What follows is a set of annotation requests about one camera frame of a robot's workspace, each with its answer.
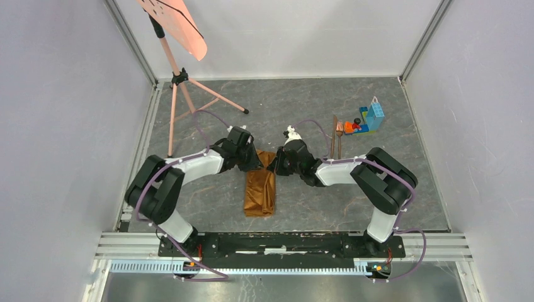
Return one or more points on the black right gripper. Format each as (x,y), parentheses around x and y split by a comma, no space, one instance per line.
(276,165)

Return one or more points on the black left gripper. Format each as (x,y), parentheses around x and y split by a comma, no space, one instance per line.
(255,163)

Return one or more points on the orange cloth napkin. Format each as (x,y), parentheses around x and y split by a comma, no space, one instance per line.
(260,189)

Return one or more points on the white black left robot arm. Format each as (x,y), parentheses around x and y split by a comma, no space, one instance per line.
(156,187)

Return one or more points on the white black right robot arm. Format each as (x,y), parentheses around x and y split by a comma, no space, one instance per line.
(387,184)

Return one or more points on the colourful toy brick build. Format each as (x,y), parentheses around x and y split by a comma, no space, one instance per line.
(369,121)

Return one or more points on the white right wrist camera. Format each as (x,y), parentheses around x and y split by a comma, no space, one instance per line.
(291,135)

